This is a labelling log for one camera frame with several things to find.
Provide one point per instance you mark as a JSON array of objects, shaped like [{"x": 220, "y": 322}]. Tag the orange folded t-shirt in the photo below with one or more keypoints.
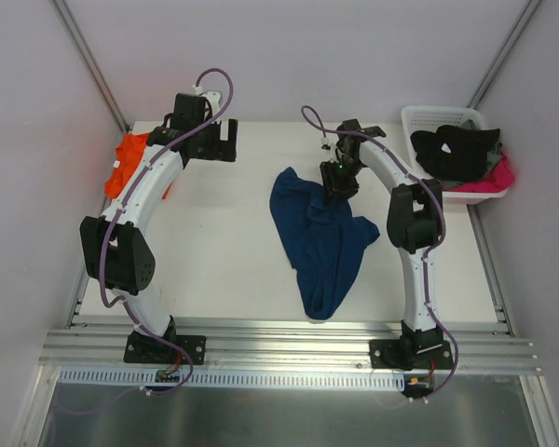
[{"x": 129, "y": 154}]

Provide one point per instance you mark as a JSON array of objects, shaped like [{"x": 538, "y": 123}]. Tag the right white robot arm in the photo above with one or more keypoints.
[{"x": 415, "y": 227}]

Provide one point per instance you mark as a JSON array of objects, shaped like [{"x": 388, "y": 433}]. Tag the right corner aluminium profile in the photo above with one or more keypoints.
[{"x": 513, "y": 37}]

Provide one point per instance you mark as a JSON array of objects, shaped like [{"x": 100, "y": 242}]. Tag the left corner aluminium profile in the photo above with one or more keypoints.
[{"x": 79, "y": 41}]

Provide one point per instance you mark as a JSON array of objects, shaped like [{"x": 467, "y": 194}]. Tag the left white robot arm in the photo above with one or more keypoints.
[{"x": 114, "y": 244}]

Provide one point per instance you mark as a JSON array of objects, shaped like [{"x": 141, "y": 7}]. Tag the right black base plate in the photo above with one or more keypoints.
[{"x": 399, "y": 355}]

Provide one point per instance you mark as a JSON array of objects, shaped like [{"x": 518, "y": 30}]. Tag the aluminium mounting rail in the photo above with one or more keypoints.
[{"x": 236, "y": 344}]

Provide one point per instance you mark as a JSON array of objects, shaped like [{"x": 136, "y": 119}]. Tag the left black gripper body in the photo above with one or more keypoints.
[{"x": 230, "y": 140}]

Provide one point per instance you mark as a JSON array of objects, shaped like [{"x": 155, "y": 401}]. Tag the corner aluminium profile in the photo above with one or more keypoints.
[
  {"x": 79, "y": 41},
  {"x": 513, "y": 37}
]

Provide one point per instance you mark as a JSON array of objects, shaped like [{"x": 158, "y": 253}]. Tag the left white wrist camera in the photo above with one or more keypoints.
[{"x": 213, "y": 98}]

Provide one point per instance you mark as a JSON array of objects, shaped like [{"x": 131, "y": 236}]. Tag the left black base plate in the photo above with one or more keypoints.
[{"x": 143, "y": 349}]

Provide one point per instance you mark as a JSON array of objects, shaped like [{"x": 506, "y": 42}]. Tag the black t-shirt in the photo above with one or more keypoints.
[{"x": 454, "y": 154}]

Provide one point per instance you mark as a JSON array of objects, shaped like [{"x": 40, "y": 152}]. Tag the pink t-shirt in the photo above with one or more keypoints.
[{"x": 498, "y": 179}]

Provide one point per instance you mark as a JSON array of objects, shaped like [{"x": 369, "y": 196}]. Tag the white plastic laundry basket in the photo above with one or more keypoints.
[{"x": 430, "y": 118}]

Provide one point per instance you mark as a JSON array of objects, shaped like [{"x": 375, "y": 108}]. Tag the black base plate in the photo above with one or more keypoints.
[
  {"x": 399, "y": 355},
  {"x": 143, "y": 349}
]

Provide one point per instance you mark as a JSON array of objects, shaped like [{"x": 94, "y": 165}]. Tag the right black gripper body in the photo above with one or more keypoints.
[{"x": 340, "y": 184}]

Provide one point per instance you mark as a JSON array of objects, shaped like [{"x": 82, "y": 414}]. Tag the navy blue t-shirt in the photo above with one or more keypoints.
[{"x": 324, "y": 242}]

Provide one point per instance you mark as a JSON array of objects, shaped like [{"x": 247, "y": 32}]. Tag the white slotted cable duct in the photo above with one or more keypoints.
[{"x": 227, "y": 378}]

